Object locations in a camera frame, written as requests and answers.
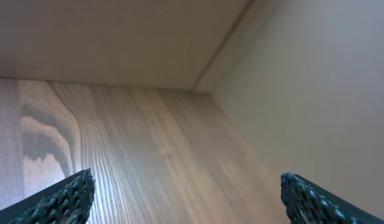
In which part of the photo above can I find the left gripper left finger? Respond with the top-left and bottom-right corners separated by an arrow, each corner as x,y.
0,169 -> 95,224

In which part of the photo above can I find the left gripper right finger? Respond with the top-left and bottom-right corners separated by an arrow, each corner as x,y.
281,172 -> 384,224

